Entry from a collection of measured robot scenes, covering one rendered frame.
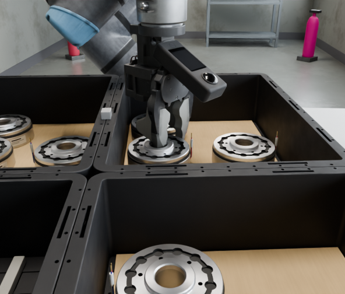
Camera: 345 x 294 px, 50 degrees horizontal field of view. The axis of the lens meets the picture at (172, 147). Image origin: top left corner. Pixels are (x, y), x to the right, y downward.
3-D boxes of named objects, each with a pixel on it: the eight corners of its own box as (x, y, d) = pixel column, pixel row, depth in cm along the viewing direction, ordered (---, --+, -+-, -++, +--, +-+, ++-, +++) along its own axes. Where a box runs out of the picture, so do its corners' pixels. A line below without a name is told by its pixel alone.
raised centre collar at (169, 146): (175, 153, 59) (175, 149, 59) (144, 154, 59) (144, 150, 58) (172, 140, 63) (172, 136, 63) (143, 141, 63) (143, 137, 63)
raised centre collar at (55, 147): (53, 143, 62) (53, 139, 62) (83, 141, 63) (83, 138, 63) (48, 156, 58) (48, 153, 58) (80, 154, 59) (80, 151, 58)
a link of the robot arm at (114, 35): (99, 70, 101) (62, 32, 97) (134, 34, 101) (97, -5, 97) (99, 72, 90) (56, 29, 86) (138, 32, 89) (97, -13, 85)
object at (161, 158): (193, 162, 57) (193, 158, 57) (127, 165, 56) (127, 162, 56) (185, 135, 66) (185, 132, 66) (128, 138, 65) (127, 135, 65)
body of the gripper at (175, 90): (154, 88, 67) (153, 18, 62) (193, 98, 62) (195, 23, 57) (124, 100, 62) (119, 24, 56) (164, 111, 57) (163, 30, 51)
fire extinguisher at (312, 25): (320, 62, 480) (329, 11, 453) (298, 62, 482) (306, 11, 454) (314, 58, 505) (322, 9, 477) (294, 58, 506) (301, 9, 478)
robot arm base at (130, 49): (125, 94, 107) (99, 69, 104) (162, 58, 104) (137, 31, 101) (120, 108, 93) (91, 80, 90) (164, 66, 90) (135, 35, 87)
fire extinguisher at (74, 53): (68, 56, 515) (63, 10, 489) (87, 56, 514) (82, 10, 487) (62, 60, 492) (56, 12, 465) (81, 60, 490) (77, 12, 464)
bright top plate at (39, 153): (41, 140, 65) (40, 136, 64) (99, 137, 66) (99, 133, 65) (28, 168, 56) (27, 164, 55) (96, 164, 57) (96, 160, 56)
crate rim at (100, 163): (358, 184, 42) (363, 165, 41) (92, 191, 41) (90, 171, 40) (264, 83, 78) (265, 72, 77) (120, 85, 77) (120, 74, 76)
